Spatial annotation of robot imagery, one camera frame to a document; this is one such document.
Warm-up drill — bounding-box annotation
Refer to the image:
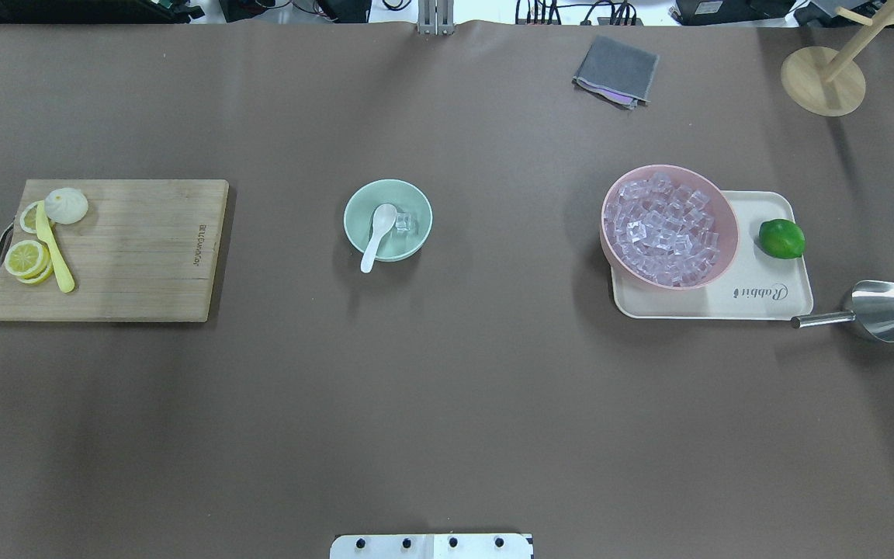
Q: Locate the wooden mug tree stand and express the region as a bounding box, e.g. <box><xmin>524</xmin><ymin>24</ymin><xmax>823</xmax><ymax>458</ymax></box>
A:
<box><xmin>780</xmin><ymin>1</ymin><xmax>894</xmax><ymax>117</ymax></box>

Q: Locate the aluminium frame post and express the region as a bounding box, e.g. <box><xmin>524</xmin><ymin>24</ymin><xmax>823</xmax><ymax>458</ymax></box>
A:
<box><xmin>416</xmin><ymin>0</ymin><xmax>455</xmax><ymax>36</ymax></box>

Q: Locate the clear ice cube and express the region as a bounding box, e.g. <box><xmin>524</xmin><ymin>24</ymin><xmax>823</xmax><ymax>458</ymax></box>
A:
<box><xmin>394</xmin><ymin>212</ymin><xmax>418</xmax><ymax>236</ymax></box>

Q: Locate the light green ceramic bowl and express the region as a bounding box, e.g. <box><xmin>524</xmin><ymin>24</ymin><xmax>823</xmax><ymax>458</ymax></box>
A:
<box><xmin>343</xmin><ymin>179</ymin><xmax>433</xmax><ymax>262</ymax></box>

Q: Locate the grey folded cloth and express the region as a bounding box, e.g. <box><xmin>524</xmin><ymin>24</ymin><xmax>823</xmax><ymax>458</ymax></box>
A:
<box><xmin>572</xmin><ymin>36</ymin><xmax>660</xmax><ymax>109</ymax></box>

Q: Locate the metal ice scoop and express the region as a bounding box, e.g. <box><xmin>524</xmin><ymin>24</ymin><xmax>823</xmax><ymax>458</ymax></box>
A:
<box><xmin>791</xmin><ymin>279</ymin><xmax>894</xmax><ymax>343</ymax></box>

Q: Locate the pink bowl of ice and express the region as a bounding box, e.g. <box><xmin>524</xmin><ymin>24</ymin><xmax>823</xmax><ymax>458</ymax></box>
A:
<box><xmin>599</xmin><ymin>164</ymin><xmax>740</xmax><ymax>290</ymax></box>

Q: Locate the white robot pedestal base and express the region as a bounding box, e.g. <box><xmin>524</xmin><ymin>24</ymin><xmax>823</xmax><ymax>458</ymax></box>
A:
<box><xmin>329</xmin><ymin>532</ymin><xmax>535</xmax><ymax>558</ymax></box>

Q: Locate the yellow plastic knife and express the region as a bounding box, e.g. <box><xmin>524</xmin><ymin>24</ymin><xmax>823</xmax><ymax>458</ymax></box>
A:
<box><xmin>35</xmin><ymin>200</ymin><xmax>77</xmax><ymax>293</ymax></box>

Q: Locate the beige plastic tray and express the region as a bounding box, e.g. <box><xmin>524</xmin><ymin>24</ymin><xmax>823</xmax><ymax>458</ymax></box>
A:
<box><xmin>611</xmin><ymin>190</ymin><xmax>813</xmax><ymax>321</ymax></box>

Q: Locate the white ceramic spoon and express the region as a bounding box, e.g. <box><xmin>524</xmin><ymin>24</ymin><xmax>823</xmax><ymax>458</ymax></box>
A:
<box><xmin>359</xmin><ymin>204</ymin><xmax>398</xmax><ymax>273</ymax></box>

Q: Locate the lemon slice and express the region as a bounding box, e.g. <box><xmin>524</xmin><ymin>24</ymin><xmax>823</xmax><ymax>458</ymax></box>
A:
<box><xmin>19</xmin><ymin>200</ymin><xmax>40</xmax><ymax>236</ymax></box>
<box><xmin>3</xmin><ymin>240</ymin><xmax>52</xmax><ymax>283</ymax></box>

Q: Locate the bamboo cutting board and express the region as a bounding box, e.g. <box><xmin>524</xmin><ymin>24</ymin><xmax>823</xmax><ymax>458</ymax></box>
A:
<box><xmin>0</xmin><ymin>179</ymin><xmax>230</xmax><ymax>322</ymax></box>

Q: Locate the green lime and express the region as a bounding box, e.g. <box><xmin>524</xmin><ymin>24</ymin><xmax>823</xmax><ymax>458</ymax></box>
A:
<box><xmin>758</xmin><ymin>219</ymin><xmax>806</xmax><ymax>259</ymax></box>

